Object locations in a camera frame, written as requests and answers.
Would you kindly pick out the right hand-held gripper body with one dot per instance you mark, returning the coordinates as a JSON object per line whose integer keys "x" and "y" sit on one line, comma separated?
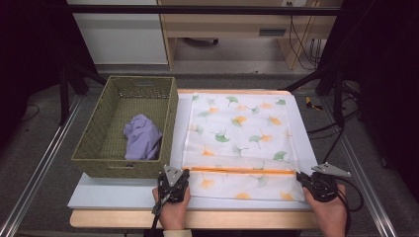
{"x": 324, "y": 187}

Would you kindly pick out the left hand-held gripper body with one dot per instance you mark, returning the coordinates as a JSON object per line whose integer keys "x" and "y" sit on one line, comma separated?
{"x": 173, "y": 176}

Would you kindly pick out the purple garment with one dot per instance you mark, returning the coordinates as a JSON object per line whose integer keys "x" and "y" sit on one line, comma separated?
{"x": 143, "y": 138}

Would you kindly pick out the white leaf-print mesh laundry bag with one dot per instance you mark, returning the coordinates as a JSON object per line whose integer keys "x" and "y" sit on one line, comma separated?
{"x": 240, "y": 138}

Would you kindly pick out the green woven basket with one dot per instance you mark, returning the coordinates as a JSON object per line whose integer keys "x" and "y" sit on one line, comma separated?
{"x": 128, "y": 108}

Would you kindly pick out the person's right hand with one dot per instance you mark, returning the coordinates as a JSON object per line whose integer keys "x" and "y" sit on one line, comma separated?
{"x": 329, "y": 217}

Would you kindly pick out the person's left hand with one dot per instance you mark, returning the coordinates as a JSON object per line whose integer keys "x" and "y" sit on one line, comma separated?
{"x": 173, "y": 214}

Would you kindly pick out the white board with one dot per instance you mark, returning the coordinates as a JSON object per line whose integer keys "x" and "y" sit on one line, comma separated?
{"x": 115, "y": 194}

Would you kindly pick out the yellow and black tool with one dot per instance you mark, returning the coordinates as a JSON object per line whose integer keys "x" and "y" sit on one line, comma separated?
{"x": 311, "y": 104}

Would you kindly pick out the black metal stand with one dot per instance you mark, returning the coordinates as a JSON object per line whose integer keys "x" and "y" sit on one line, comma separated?
{"x": 338, "y": 98}
{"x": 64, "y": 98}

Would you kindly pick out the black curtain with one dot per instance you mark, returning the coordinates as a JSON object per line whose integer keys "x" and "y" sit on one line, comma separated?
{"x": 385, "y": 82}
{"x": 29, "y": 49}

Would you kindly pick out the black chair base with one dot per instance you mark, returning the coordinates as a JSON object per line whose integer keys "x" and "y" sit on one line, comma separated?
{"x": 201, "y": 41}

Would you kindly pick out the white cabinet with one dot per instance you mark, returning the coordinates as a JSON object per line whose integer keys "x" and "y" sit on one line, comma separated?
{"x": 125, "y": 39}

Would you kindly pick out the light wooden desk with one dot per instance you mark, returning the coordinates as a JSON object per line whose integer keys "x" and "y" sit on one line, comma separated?
{"x": 230, "y": 23}

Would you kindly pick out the black horizontal bar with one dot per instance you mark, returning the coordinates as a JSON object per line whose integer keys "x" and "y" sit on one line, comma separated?
{"x": 197, "y": 10}

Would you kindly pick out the metal floor rail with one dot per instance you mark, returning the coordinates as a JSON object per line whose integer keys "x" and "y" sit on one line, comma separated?
{"x": 372, "y": 197}
{"x": 39, "y": 168}

